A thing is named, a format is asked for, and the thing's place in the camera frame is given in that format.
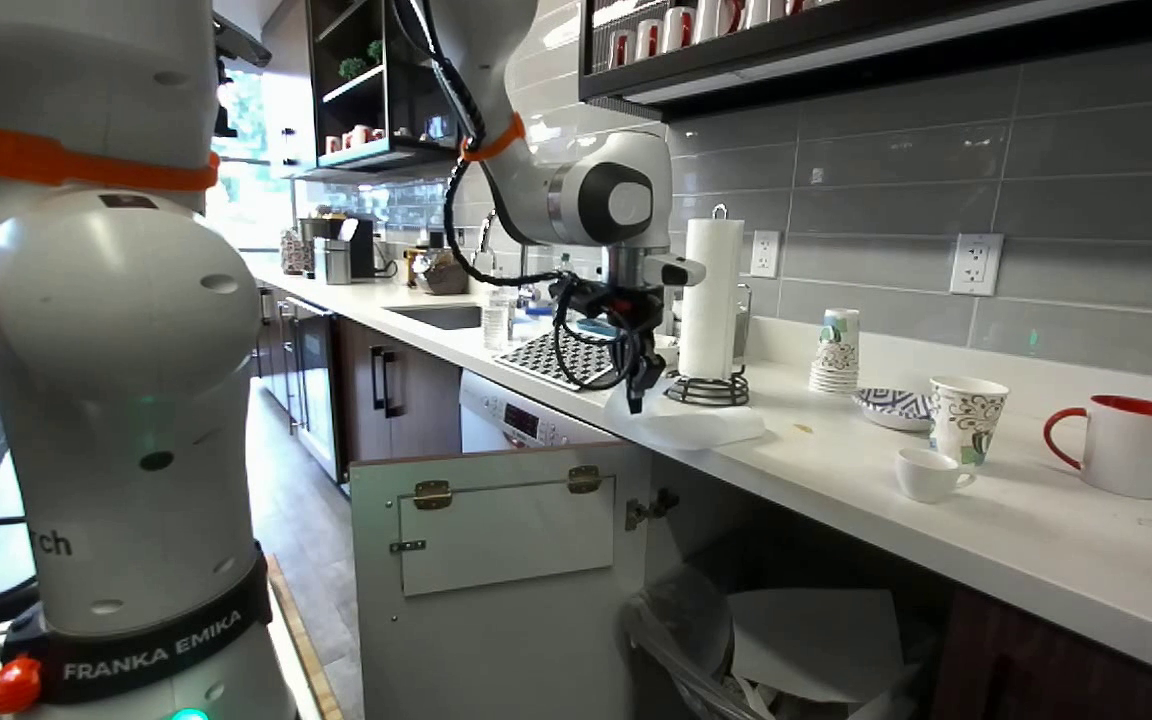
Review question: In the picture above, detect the small white cup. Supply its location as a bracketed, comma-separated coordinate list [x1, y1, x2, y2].
[892, 444, 985, 508]

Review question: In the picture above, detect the orange strap on base link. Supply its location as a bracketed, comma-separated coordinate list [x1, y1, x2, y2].
[0, 106, 224, 201]

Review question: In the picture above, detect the open cabinet door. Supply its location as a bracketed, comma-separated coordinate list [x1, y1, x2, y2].
[345, 440, 662, 720]

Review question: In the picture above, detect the paper towel roll on stand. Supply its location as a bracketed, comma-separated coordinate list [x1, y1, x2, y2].
[659, 201, 754, 411]

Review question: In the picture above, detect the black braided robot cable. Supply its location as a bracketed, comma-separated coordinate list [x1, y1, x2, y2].
[392, 0, 648, 399]

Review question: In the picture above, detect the tall patterned paper cup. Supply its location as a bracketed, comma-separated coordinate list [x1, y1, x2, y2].
[809, 306, 863, 399]

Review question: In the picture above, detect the brass door hinge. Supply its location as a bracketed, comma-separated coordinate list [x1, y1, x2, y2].
[407, 475, 459, 515]

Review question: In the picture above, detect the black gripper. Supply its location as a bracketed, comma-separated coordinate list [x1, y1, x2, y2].
[561, 271, 676, 417]

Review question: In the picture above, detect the black white checkered mat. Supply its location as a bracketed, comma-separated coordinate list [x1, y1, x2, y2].
[493, 326, 633, 395]

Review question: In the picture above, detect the white paper towel roll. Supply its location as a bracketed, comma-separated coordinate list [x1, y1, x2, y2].
[676, 211, 748, 385]

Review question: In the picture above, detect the white mug with red inside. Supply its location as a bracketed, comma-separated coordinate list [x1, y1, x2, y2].
[1040, 392, 1152, 503]

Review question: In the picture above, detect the white wall outlet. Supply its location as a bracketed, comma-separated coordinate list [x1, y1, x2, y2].
[743, 230, 785, 284]
[945, 230, 1006, 300]

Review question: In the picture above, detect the grey trash bin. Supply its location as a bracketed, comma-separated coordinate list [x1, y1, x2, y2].
[617, 570, 932, 720]

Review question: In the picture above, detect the dark kettle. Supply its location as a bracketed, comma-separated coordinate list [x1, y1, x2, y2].
[394, 231, 475, 300]

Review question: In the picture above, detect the coffee machine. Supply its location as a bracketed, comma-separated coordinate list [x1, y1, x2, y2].
[298, 211, 378, 289]

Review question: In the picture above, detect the stainless dishwasher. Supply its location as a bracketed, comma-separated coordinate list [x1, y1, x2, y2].
[457, 368, 622, 462]

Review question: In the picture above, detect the orange strap on forearm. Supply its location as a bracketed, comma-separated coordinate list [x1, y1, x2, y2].
[452, 114, 532, 167]

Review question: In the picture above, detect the brown cabinet with black handle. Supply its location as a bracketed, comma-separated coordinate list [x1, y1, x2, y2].
[330, 318, 462, 469]

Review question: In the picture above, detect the black open shelving unit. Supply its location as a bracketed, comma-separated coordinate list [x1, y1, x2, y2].
[298, 0, 470, 175]

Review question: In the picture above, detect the white mug red print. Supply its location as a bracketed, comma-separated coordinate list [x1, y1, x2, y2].
[599, 26, 636, 73]
[628, 14, 666, 66]
[659, 0, 700, 56]

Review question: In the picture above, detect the floral patterned mug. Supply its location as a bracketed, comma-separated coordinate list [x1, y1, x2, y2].
[924, 378, 1013, 472]

